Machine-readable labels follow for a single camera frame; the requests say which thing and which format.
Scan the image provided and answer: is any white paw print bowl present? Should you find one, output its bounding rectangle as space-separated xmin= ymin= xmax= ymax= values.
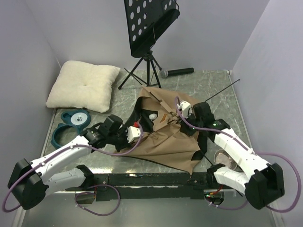
xmin=71 ymin=112 xmax=89 ymax=125

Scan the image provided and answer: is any steel pet bowl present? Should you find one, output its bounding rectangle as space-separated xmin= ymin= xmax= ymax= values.
xmin=214 ymin=149 xmax=237 ymax=170

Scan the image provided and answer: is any tan pet tent fabric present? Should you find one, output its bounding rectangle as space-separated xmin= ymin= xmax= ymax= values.
xmin=121 ymin=87 xmax=200 ymax=174

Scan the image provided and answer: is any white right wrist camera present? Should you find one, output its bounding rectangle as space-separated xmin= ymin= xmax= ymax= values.
xmin=177 ymin=101 xmax=193 ymax=118

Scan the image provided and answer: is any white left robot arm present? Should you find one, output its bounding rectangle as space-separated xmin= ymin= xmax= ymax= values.
xmin=8 ymin=114 xmax=143 ymax=210

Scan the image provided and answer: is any black music stand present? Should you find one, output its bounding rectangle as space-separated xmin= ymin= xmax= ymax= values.
xmin=118 ymin=0 xmax=180 ymax=90

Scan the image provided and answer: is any black microphone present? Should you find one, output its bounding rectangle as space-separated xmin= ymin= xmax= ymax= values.
xmin=160 ymin=68 xmax=194 ymax=78

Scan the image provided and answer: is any teal pet bowl holder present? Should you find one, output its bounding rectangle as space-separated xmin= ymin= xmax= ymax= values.
xmin=51 ymin=109 xmax=91 ymax=149

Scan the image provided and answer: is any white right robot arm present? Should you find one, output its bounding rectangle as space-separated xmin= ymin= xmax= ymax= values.
xmin=175 ymin=97 xmax=285 ymax=210

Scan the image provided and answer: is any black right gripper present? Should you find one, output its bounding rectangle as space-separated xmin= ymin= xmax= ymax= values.
xmin=179 ymin=111 xmax=204 ymax=137

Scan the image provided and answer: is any cream white pillow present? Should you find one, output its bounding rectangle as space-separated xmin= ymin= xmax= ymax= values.
xmin=46 ymin=61 xmax=120 ymax=113

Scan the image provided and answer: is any orange leather tent label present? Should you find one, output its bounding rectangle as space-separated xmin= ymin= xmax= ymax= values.
xmin=160 ymin=113 xmax=173 ymax=122

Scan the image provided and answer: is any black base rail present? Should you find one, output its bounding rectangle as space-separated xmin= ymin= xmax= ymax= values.
xmin=65 ymin=172 xmax=237 ymax=201

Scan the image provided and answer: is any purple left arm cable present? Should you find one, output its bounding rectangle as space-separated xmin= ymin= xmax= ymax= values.
xmin=2 ymin=122 xmax=144 ymax=216

